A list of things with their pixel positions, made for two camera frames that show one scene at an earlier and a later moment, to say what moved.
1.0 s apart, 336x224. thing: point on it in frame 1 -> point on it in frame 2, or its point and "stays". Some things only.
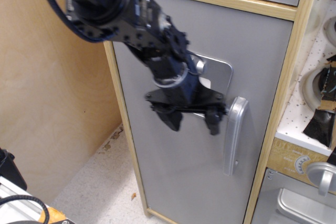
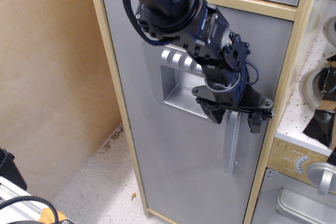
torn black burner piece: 321,123 stays
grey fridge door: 191,173 stays
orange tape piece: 54,215 stays
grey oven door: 284,199 stays
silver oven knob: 323,176 stays
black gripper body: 186,93 -> 244,96
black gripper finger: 172,118 -> 215,111
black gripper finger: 212,117 -> 254,118
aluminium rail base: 18,210 stays
